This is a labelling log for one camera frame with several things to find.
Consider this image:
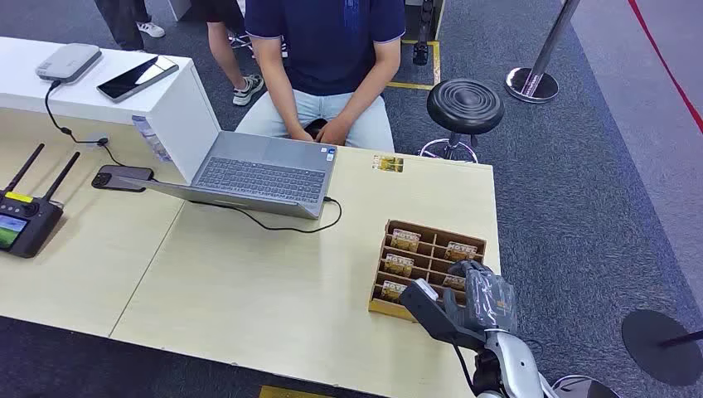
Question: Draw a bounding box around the standing person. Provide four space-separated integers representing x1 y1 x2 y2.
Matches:
204 0 265 107
93 0 167 52

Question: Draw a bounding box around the large glossy smartphone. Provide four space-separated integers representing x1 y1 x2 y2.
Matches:
96 55 180 104

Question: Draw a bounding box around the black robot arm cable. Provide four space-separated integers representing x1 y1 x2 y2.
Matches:
452 342 478 398

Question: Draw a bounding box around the black laptop cable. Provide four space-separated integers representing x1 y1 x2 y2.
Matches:
189 195 343 235

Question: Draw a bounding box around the person's left hand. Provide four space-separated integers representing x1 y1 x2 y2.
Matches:
314 116 353 148

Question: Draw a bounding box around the black equipment stand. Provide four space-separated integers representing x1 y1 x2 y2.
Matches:
403 0 446 67

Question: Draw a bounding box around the black device cable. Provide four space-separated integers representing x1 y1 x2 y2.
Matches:
43 80 128 167

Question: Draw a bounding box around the black remote controller with antennas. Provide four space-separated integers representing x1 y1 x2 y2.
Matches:
0 143 81 260

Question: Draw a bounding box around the grey open laptop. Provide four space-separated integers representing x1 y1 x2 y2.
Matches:
118 130 339 221

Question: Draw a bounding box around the yellow floor tape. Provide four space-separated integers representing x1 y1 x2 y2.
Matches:
258 385 333 398
385 39 442 92

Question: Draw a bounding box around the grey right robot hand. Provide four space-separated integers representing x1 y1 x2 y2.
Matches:
442 260 519 334

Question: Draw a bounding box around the grey robot body shell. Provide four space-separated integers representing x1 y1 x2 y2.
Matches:
550 375 622 398

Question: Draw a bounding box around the wooden card holder box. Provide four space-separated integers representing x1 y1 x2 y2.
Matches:
367 219 488 323

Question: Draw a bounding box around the red barrier rope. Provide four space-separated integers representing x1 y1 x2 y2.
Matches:
628 0 703 136

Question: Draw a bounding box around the black round stanchion base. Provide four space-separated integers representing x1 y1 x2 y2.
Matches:
621 308 703 387

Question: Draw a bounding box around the black smartphone with camera bump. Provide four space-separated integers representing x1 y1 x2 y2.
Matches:
90 164 155 194

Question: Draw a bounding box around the seated person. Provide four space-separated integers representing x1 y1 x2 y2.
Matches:
235 0 408 153

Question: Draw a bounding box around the white counter box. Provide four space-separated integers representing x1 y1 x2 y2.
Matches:
0 36 222 186

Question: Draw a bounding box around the chrome stanchion post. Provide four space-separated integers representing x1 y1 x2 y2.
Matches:
504 0 582 104

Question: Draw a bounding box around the black round stool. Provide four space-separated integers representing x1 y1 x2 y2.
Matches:
419 78 505 165

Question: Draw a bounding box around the grey flat rounded device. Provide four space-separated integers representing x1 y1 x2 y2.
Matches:
35 43 104 85

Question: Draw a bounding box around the printed sticker label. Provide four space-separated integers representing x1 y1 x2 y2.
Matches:
131 115 173 163

